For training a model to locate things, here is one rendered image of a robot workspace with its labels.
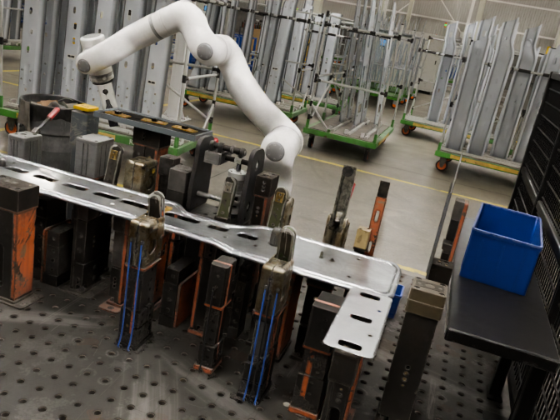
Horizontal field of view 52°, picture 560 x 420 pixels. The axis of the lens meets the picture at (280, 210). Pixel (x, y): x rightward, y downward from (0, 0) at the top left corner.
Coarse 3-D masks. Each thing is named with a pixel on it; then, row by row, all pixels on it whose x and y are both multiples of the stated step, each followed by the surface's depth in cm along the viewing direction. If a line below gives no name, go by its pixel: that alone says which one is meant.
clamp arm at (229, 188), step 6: (228, 180) 166; (234, 180) 166; (228, 186) 166; (234, 186) 166; (222, 192) 167; (228, 192) 167; (234, 192) 167; (222, 198) 167; (228, 198) 167; (222, 204) 167; (228, 204) 167; (222, 210) 167; (228, 210) 167; (222, 216) 167; (228, 216) 168
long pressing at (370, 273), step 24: (0, 168) 170; (24, 168) 173; (48, 168) 177; (48, 192) 159; (72, 192) 161; (96, 192) 165; (120, 192) 168; (120, 216) 153; (168, 216) 157; (192, 216) 160; (216, 240) 147; (240, 240) 150; (264, 240) 153; (312, 240) 158; (312, 264) 143; (336, 264) 146; (360, 264) 149; (384, 264) 152; (360, 288) 135; (384, 288) 137
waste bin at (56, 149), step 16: (32, 96) 426; (48, 96) 436; (32, 112) 397; (48, 112) 396; (64, 112) 399; (32, 128) 401; (48, 128) 400; (64, 128) 404; (48, 144) 406; (64, 144) 411; (48, 160) 411; (64, 160) 415
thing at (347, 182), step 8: (344, 168) 154; (352, 168) 157; (344, 176) 158; (352, 176) 156; (344, 184) 158; (352, 184) 157; (344, 192) 158; (336, 200) 158; (344, 200) 158; (336, 208) 159; (344, 208) 158; (344, 216) 158
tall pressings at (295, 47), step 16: (304, 16) 1045; (304, 32) 1069; (336, 32) 1057; (272, 48) 1112; (288, 48) 1108; (304, 48) 1081; (256, 64) 1077; (288, 64) 1063; (288, 80) 1069; (304, 80) 1085; (320, 96) 1083
